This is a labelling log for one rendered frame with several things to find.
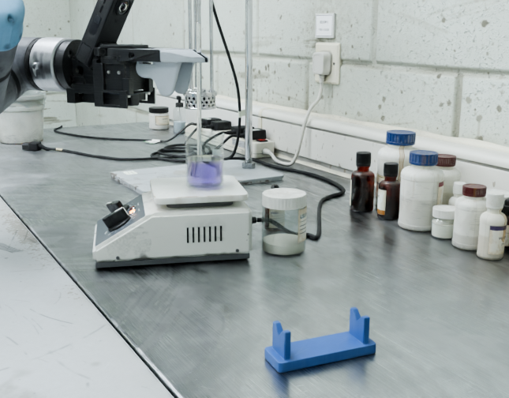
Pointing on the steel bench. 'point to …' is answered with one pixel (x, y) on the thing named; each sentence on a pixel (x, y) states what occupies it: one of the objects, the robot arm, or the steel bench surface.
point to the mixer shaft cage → (201, 62)
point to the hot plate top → (174, 186)
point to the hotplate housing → (180, 234)
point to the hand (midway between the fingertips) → (197, 54)
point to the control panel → (123, 225)
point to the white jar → (159, 118)
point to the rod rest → (319, 346)
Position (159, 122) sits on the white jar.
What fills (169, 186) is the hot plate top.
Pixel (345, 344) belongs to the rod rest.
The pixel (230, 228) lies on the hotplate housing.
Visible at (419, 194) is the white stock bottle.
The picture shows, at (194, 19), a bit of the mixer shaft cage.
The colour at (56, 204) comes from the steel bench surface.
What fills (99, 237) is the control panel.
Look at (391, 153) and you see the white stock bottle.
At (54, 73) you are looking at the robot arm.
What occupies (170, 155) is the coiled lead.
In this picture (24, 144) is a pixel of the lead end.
